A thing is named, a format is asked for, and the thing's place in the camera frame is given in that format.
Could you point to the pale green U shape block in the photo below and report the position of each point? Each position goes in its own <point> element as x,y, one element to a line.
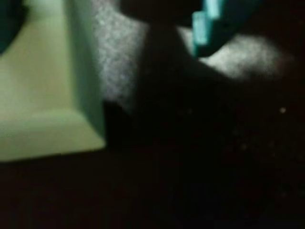
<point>43,95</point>

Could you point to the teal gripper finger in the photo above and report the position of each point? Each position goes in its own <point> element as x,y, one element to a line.
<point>9,21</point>
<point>207,28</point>

